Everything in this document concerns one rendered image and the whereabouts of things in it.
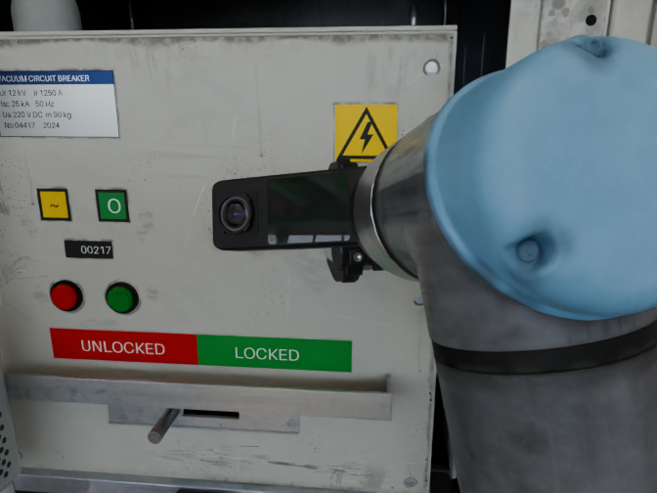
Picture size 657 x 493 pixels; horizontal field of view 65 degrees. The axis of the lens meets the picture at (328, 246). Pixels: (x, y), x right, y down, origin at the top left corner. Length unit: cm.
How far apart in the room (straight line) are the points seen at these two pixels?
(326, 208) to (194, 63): 24
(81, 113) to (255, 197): 26
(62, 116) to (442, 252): 45
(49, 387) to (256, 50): 39
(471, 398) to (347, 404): 34
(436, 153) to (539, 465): 10
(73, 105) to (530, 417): 48
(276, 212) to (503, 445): 20
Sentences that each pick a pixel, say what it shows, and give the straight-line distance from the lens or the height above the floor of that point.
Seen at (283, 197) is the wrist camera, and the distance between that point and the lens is 31.
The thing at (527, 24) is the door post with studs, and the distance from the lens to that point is 45.
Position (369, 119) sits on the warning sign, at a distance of 47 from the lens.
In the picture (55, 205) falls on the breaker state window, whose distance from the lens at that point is 57.
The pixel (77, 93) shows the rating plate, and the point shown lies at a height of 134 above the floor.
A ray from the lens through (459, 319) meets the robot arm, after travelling 17.
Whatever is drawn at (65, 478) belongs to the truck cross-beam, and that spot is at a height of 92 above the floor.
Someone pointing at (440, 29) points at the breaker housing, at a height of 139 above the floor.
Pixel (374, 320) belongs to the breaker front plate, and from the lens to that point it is 51.
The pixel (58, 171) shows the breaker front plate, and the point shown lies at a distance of 57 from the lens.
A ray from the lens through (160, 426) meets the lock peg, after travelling 57.
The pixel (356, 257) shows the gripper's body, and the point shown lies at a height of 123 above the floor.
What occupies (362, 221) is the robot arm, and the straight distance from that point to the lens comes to 25.
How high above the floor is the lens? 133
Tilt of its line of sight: 15 degrees down
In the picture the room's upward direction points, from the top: straight up
